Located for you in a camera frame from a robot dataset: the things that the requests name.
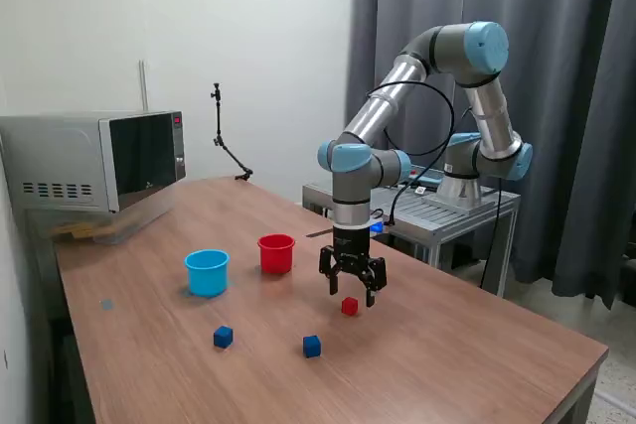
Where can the white wall pipe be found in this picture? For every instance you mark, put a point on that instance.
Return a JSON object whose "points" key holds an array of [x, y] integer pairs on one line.
{"points": [[143, 86]]}

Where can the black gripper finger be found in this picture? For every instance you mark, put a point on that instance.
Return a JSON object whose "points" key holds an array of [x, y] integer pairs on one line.
{"points": [[334, 280], [372, 285]]}

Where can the grey table leg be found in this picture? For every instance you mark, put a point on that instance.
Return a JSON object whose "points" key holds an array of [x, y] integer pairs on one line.
{"points": [[581, 404]]}

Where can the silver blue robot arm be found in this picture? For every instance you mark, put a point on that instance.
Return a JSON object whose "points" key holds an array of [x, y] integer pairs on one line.
{"points": [[377, 106]]}

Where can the clear plastic container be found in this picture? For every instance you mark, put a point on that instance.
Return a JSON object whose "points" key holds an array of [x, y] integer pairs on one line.
{"points": [[144, 218]]}

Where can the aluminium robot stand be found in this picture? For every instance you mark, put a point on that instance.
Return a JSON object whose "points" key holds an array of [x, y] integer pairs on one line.
{"points": [[447, 218]]}

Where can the blue plastic cup bin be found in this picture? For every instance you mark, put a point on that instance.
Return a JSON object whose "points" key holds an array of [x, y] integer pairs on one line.
{"points": [[206, 277]]}

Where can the flat grey metal strip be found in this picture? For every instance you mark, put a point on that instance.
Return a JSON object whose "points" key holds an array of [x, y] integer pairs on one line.
{"points": [[318, 234]]}

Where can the blue cube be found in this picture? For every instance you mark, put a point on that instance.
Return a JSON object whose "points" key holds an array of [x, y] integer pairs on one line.
{"points": [[312, 347], [223, 337]]}

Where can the dark grey curtain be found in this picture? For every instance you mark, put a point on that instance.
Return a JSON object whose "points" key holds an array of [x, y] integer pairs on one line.
{"points": [[571, 96]]}

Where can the wooden blocks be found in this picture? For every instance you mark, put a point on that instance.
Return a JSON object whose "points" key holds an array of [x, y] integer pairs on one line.
{"points": [[79, 231]]}

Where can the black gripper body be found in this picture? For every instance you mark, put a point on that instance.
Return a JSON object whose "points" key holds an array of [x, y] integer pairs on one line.
{"points": [[352, 245]]}

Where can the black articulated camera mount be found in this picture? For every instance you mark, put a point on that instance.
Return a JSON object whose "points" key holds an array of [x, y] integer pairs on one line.
{"points": [[218, 116]]}

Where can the red cube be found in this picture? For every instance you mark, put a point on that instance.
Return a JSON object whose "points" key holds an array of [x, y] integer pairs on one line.
{"points": [[350, 306]]}

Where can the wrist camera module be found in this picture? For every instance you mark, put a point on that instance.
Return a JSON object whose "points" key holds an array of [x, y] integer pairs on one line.
{"points": [[377, 227]]}

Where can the silver microwave oven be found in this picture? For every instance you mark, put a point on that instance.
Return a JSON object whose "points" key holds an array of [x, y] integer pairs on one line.
{"points": [[74, 161]]}

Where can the teach pendant tablet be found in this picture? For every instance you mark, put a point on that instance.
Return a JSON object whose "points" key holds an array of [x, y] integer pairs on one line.
{"points": [[427, 177]]}

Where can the red plastic cup bin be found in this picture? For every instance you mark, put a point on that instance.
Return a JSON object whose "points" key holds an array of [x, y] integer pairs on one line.
{"points": [[275, 257]]}

